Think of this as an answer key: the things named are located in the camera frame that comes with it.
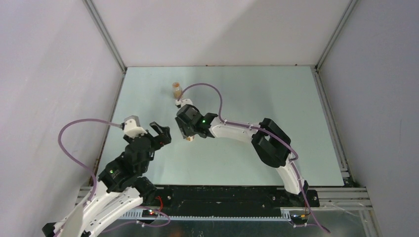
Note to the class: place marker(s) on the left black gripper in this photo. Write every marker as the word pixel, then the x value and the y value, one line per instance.
pixel 164 137

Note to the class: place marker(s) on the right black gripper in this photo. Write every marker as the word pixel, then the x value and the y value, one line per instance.
pixel 185 131

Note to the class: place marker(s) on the white pill bottle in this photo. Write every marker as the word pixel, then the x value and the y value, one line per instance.
pixel 189 138

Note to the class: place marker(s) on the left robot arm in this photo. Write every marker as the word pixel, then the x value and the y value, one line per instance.
pixel 120 187

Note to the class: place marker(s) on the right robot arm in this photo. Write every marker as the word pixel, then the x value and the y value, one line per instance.
pixel 270 142

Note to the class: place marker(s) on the amber glass pill bottle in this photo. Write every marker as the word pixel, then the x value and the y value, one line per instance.
pixel 177 90

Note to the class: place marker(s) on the left circuit board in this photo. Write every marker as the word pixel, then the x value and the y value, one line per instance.
pixel 149 213

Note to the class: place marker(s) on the circuit board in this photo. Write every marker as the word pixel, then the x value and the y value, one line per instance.
pixel 149 213
pixel 299 220

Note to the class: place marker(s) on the right circuit board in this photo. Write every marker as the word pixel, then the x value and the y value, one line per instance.
pixel 299 220

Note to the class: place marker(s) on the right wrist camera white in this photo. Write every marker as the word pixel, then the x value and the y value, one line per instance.
pixel 182 102

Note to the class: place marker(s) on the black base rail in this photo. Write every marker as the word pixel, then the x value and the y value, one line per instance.
pixel 227 201

